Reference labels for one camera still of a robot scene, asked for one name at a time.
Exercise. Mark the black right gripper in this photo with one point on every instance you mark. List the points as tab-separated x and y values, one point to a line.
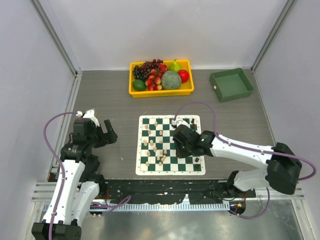
179	153

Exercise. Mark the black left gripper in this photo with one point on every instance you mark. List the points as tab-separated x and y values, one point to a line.
109	137

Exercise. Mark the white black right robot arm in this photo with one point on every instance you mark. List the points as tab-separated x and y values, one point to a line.
276	166

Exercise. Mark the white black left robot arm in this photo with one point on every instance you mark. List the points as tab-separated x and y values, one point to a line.
78	183

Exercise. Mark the green white chess mat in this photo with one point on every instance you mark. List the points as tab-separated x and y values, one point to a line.
156	154

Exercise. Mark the yellow plastic fruit tray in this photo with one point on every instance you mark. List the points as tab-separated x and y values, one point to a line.
185	89

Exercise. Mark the green lime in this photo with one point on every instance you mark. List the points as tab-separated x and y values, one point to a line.
139	85

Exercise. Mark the green melon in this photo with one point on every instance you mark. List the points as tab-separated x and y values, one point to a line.
171	80

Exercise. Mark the red apple in tray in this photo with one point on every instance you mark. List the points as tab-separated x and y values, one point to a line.
184	75

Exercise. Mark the red cherries cluster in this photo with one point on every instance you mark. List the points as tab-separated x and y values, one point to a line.
154	79

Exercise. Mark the dark purple grape bunch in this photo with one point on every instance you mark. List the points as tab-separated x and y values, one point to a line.
144	70

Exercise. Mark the green square box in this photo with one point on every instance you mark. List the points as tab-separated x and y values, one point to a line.
231	84

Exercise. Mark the green pear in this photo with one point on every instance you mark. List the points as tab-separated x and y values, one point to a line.
175	66

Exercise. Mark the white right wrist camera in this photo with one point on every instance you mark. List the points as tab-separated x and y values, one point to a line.
178	122

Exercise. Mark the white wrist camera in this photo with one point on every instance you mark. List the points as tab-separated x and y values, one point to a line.
89	114
178	122

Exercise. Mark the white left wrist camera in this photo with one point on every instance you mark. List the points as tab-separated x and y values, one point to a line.
89	114

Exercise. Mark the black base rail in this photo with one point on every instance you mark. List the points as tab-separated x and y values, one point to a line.
169	192

